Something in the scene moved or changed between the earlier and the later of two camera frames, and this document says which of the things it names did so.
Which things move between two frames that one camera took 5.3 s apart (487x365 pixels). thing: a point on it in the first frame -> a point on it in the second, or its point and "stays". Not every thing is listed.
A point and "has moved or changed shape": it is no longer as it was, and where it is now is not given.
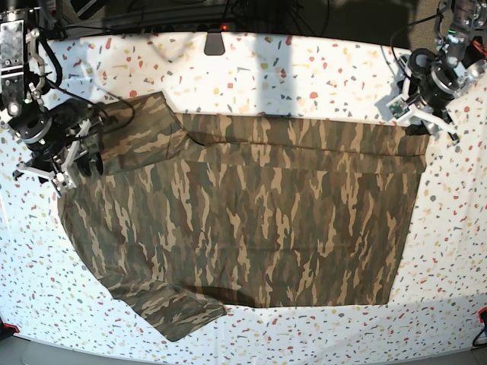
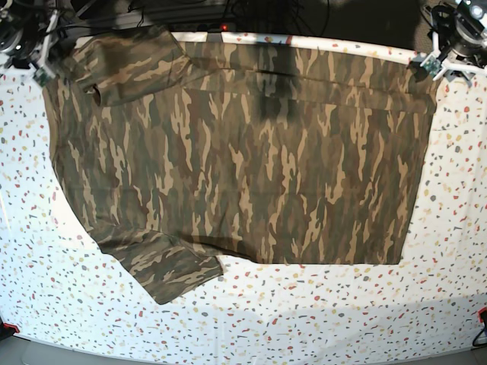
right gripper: x=428 y=102 -> x=454 y=65
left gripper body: x=71 y=131 -> x=37 y=57
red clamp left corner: x=6 y=325 stays
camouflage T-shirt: x=195 y=214 has moved or changed shape
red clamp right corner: x=479 y=312 stays
